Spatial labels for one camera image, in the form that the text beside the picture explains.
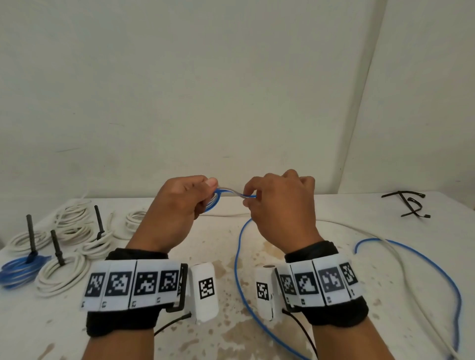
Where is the person's right hand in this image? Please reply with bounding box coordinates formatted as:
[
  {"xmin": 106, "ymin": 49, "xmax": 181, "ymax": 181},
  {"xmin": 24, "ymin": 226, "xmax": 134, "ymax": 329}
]
[{"xmin": 241, "ymin": 169, "xmax": 324, "ymax": 256}]

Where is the person's left hand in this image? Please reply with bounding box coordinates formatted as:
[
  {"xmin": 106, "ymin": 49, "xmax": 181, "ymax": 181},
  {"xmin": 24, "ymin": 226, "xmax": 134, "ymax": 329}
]
[{"xmin": 126, "ymin": 175, "xmax": 220, "ymax": 255}]

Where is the thick white cable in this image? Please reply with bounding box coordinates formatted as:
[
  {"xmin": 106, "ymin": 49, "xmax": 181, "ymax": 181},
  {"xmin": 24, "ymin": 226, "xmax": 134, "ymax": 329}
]
[
  {"xmin": 57, "ymin": 224, "xmax": 94, "ymax": 244},
  {"xmin": 36, "ymin": 252, "xmax": 91, "ymax": 299},
  {"xmin": 124, "ymin": 209, "xmax": 149, "ymax": 230},
  {"xmin": 80, "ymin": 229, "xmax": 114, "ymax": 260},
  {"xmin": 7, "ymin": 229, "xmax": 51, "ymax": 255},
  {"xmin": 53, "ymin": 200, "xmax": 94, "ymax": 227}
]

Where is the black cable tie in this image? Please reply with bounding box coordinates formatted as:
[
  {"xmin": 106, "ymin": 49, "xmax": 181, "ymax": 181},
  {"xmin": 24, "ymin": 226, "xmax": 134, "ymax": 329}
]
[
  {"xmin": 50, "ymin": 229, "xmax": 66, "ymax": 266},
  {"xmin": 26, "ymin": 214, "xmax": 39, "ymax": 263},
  {"xmin": 94, "ymin": 205, "xmax": 106, "ymax": 241}
]

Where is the blue cable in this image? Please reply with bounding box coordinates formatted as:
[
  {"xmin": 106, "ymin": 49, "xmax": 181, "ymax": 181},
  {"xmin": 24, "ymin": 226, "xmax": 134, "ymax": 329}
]
[
  {"xmin": 0, "ymin": 255, "xmax": 52, "ymax": 290},
  {"xmin": 202, "ymin": 187, "xmax": 462, "ymax": 360}
]

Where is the tangle of white cables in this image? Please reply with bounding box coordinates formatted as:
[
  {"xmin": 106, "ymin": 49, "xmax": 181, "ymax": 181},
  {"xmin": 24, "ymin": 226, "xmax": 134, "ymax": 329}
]
[{"xmin": 200, "ymin": 213, "xmax": 461, "ymax": 359}]

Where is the bundle of black cable ties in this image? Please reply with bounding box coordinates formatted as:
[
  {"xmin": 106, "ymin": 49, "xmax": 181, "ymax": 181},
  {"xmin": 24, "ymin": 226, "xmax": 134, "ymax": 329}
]
[{"xmin": 381, "ymin": 191, "xmax": 431, "ymax": 219}]

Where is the person's right forearm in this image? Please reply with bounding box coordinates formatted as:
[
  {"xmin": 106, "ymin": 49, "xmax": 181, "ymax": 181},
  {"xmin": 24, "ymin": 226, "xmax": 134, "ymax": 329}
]
[{"xmin": 311, "ymin": 318, "xmax": 396, "ymax": 360}]

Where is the person's left forearm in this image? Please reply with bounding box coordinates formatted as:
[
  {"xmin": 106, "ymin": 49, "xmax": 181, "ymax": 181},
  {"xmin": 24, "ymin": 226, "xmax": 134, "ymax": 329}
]
[{"xmin": 81, "ymin": 326, "xmax": 156, "ymax": 360}]

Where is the black right wristband with markers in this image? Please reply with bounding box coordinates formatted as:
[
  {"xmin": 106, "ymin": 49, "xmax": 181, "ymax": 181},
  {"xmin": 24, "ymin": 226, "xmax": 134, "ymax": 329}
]
[{"xmin": 274, "ymin": 241, "xmax": 370, "ymax": 328}]

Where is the black wristband with markers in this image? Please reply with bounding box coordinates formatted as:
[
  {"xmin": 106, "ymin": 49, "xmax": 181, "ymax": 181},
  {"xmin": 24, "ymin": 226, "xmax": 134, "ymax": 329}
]
[
  {"xmin": 274, "ymin": 241, "xmax": 370, "ymax": 328},
  {"xmin": 80, "ymin": 248, "xmax": 190, "ymax": 337}
]

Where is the black left wristband with markers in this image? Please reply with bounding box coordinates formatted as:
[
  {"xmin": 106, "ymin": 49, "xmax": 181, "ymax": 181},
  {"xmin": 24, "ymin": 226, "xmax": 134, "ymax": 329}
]
[{"xmin": 80, "ymin": 248, "xmax": 190, "ymax": 337}]

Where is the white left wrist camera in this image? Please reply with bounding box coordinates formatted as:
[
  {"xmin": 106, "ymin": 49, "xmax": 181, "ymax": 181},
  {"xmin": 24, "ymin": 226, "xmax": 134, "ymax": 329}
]
[{"xmin": 189, "ymin": 262, "xmax": 219, "ymax": 323}]

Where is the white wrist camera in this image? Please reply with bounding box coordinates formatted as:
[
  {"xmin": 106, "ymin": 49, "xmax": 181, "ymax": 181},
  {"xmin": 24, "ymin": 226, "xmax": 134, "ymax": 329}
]
[
  {"xmin": 189, "ymin": 262, "xmax": 219, "ymax": 323},
  {"xmin": 255, "ymin": 265, "xmax": 284, "ymax": 321}
]

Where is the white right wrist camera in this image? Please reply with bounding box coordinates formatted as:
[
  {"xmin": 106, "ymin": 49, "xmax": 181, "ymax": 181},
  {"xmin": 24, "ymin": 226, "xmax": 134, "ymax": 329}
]
[{"xmin": 255, "ymin": 265, "xmax": 284, "ymax": 321}]

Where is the black left camera wire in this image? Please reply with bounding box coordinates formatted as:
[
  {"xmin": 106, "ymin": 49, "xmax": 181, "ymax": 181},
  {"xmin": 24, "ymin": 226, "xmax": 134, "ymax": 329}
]
[{"xmin": 154, "ymin": 313, "xmax": 192, "ymax": 336}]

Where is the black camera wire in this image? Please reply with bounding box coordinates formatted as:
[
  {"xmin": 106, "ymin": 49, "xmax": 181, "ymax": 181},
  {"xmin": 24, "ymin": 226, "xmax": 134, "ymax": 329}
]
[
  {"xmin": 154, "ymin": 313, "xmax": 192, "ymax": 336},
  {"xmin": 282, "ymin": 309, "xmax": 319, "ymax": 360}
]

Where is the black right camera wire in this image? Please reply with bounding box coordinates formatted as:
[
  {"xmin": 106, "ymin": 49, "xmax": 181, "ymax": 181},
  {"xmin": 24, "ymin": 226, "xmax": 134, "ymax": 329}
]
[{"xmin": 282, "ymin": 309, "xmax": 319, "ymax": 360}]

